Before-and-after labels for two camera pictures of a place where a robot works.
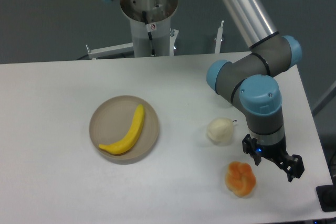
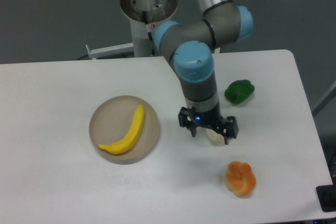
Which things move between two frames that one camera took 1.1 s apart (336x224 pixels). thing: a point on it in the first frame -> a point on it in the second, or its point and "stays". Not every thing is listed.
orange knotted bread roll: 240,179 stays
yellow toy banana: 123,145 stays
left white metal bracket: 114,50 stays
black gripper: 277,153 -> 212,118
